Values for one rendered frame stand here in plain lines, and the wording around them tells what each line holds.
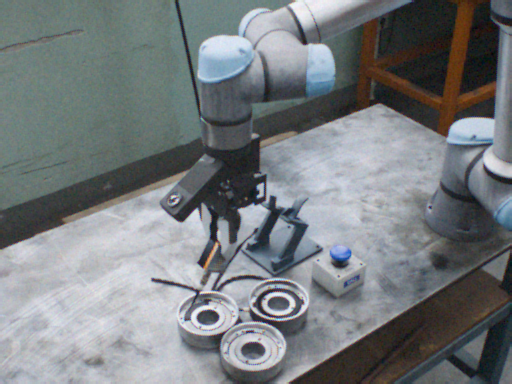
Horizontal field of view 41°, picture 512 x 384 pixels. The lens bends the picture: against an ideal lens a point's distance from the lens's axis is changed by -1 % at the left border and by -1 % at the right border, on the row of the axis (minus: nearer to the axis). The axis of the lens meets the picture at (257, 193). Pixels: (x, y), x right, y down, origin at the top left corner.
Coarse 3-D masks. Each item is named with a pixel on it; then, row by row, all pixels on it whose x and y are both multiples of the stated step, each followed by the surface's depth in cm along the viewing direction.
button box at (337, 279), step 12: (324, 264) 127; (336, 264) 126; (348, 264) 127; (360, 264) 127; (312, 276) 130; (324, 276) 127; (336, 276) 124; (348, 276) 125; (360, 276) 128; (324, 288) 128; (336, 288) 125; (348, 288) 127
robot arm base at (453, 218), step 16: (448, 192) 138; (432, 208) 143; (448, 208) 139; (464, 208) 138; (480, 208) 137; (432, 224) 143; (448, 224) 140; (464, 224) 140; (480, 224) 138; (496, 224) 141; (464, 240) 140; (480, 240) 140
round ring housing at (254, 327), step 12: (240, 324) 115; (252, 324) 115; (264, 324) 115; (228, 336) 114; (276, 336) 114; (228, 348) 112; (240, 348) 112; (252, 348) 114; (264, 348) 112; (228, 360) 108; (240, 360) 110; (252, 360) 110; (264, 360) 110; (276, 360) 110; (228, 372) 110; (240, 372) 108; (252, 372) 107; (264, 372) 107; (276, 372) 109
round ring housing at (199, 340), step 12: (192, 300) 121; (216, 300) 121; (228, 300) 120; (180, 312) 118; (204, 312) 120; (216, 312) 119; (180, 324) 115; (192, 324) 117; (216, 324) 116; (192, 336) 114; (204, 336) 113; (216, 336) 113
